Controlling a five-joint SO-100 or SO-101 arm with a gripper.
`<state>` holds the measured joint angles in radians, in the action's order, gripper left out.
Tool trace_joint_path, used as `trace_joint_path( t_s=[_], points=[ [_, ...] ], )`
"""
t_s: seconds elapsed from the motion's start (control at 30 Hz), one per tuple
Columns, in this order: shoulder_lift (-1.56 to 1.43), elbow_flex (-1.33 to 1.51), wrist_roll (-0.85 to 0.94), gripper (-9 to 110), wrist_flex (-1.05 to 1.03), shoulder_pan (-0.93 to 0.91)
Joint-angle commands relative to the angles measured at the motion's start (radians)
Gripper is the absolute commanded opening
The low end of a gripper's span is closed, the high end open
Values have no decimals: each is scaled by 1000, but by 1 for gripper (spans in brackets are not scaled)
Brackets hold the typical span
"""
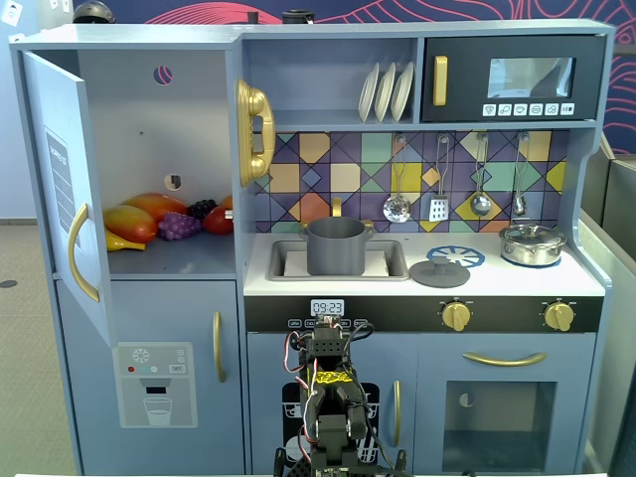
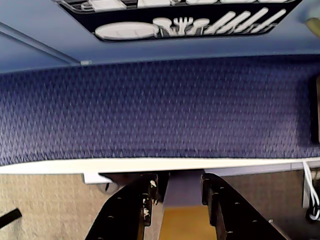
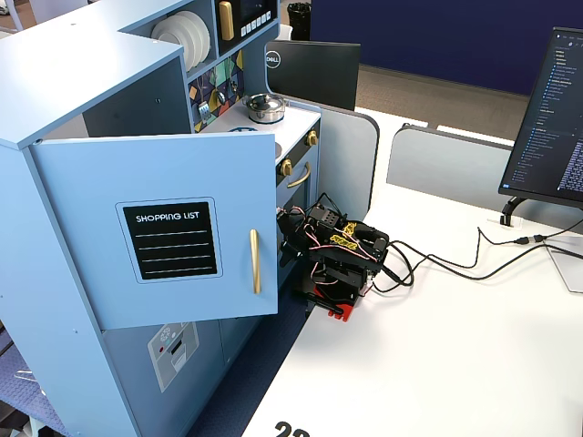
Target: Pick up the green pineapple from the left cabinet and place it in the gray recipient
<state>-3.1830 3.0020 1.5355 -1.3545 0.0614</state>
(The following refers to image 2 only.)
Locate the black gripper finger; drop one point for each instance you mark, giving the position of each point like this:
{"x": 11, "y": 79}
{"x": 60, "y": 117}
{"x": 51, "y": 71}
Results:
{"x": 125, "y": 220}
{"x": 237, "y": 220}

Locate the blue door with dish print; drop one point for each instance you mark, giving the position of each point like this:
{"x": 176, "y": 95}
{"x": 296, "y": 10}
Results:
{"x": 175, "y": 50}

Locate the blue toy kitchen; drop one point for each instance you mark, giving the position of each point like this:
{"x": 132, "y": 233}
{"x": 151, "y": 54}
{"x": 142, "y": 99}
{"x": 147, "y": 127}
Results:
{"x": 25, "y": 38}

